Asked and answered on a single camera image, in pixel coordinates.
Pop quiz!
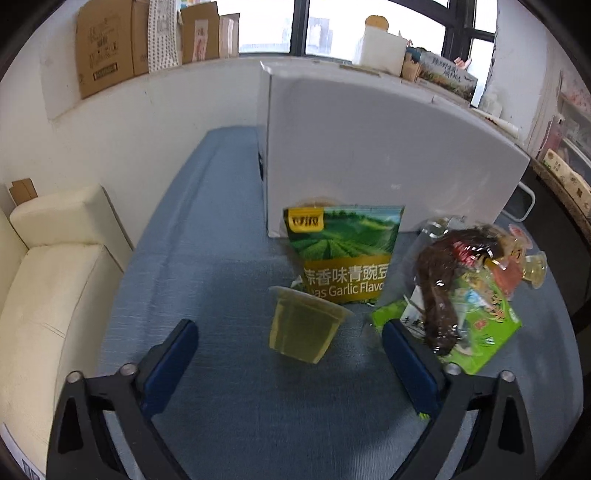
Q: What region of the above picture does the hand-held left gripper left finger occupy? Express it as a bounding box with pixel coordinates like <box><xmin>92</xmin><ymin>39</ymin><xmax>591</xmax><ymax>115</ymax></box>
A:
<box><xmin>47</xmin><ymin>318</ymin><xmax>200</xmax><ymax>480</ymax></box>

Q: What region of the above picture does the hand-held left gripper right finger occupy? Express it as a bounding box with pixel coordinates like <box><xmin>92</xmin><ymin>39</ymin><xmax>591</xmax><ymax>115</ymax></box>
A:
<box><xmin>381</xmin><ymin>318</ymin><xmax>542</xmax><ymax>480</ymax></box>

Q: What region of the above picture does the yellow-green jelly cup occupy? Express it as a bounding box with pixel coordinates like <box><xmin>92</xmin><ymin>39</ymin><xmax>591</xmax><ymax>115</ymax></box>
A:
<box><xmin>268</xmin><ymin>285</ymin><xmax>355</xmax><ymax>365</ymax></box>

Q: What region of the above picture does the green pea snack bag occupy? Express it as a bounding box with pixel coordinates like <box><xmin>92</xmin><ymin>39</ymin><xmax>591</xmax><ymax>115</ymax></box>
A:
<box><xmin>283</xmin><ymin>205</ymin><xmax>406</xmax><ymax>306</ymax></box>

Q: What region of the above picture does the white storage box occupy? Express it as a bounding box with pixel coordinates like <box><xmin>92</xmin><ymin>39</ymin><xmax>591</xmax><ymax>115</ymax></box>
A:
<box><xmin>257</xmin><ymin>60</ymin><xmax>532</xmax><ymax>239</ymax></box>

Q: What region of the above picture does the light green snack packet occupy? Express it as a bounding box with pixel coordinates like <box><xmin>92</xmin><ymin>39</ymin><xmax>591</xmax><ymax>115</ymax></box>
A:
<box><xmin>372</xmin><ymin>272</ymin><xmax>522</xmax><ymax>376</ymax></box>

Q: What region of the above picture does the brown dried snack packet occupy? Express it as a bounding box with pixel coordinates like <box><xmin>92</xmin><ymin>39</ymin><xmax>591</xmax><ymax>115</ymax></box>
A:
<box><xmin>412</xmin><ymin>227</ymin><xmax>504</xmax><ymax>356</ymax></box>

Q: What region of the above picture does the blue grey tablecloth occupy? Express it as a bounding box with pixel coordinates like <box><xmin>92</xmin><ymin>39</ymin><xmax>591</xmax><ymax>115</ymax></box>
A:
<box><xmin>95</xmin><ymin>126</ymin><xmax>580</xmax><ymax>480</ymax></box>

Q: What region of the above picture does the red jelly cup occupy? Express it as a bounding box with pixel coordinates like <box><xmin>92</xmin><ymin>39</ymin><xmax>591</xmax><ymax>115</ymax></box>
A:
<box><xmin>490</xmin><ymin>262</ymin><xmax>523</xmax><ymax>297</ymax></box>

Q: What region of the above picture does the cream sofa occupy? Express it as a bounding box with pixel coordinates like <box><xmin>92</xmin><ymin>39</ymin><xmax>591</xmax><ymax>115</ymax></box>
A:
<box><xmin>0</xmin><ymin>185</ymin><xmax>134</xmax><ymax>476</ymax></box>

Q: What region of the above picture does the pale yellow jelly cup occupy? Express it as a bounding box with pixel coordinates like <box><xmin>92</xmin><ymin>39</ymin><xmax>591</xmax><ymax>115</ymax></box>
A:
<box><xmin>522</xmin><ymin>251</ymin><xmax>548</xmax><ymax>289</ymax></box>

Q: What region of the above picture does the pink jelly cup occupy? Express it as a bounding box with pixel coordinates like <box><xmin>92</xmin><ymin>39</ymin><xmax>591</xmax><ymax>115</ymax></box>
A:
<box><xmin>507</xmin><ymin>224</ymin><xmax>533</xmax><ymax>259</ymax></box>

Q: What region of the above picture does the brown cardboard piece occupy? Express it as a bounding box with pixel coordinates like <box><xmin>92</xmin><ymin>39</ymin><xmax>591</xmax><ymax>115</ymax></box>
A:
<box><xmin>6</xmin><ymin>178</ymin><xmax>37</xmax><ymax>206</ymax></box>

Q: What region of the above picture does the wooden side table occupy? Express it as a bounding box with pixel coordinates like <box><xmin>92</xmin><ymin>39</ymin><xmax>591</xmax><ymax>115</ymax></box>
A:
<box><xmin>531</xmin><ymin>157</ymin><xmax>591</xmax><ymax>241</ymax></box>

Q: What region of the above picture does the patterned tissue pack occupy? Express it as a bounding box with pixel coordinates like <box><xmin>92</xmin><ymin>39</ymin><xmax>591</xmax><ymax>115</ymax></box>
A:
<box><xmin>540</xmin><ymin>148</ymin><xmax>591</xmax><ymax>217</ymax></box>

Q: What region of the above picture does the landscape printed carton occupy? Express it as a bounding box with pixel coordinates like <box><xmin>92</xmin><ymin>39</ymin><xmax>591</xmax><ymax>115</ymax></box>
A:
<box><xmin>416</xmin><ymin>51</ymin><xmax>478</xmax><ymax>102</ymax></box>

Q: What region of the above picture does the clear plastic drawer organizer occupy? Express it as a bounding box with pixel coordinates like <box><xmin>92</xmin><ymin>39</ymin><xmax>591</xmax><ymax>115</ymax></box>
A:
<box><xmin>549</xmin><ymin>69</ymin><xmax>591</xmax><ymax>171</ymax></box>

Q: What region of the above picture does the white foam box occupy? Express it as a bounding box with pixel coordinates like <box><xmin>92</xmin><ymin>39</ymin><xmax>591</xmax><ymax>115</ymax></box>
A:
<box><xmin>353</xmin><ymin>23</ymin><xmax>409</xmax><ymax>77</ymax></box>

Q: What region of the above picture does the large cardboard box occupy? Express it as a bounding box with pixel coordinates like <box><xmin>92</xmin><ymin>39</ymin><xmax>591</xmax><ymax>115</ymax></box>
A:
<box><xmin>75</xmin><ymin>0</ymin><xmax>149</xmax><ymax>100</ymax></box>

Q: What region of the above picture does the dotted paper bag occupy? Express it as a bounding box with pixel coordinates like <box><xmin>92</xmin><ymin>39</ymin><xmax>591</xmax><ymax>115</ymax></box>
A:
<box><xmin>148</xmin><ymin>0</ymin><xmax>181</xmax><ymax>73</ymax></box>

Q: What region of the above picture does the small open cardboard box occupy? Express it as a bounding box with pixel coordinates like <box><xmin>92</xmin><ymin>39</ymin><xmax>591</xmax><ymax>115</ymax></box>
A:
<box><xmin>178</xmin><ymin>2</ymin><xmax>221</xmax><ymax>65</ymax></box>

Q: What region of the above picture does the black framed window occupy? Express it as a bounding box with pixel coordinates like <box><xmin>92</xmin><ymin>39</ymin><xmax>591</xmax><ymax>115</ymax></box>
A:
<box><xmin>238</xmin><ymin>0</ymin><xmax>499</xmax><ymax>70</ymax></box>

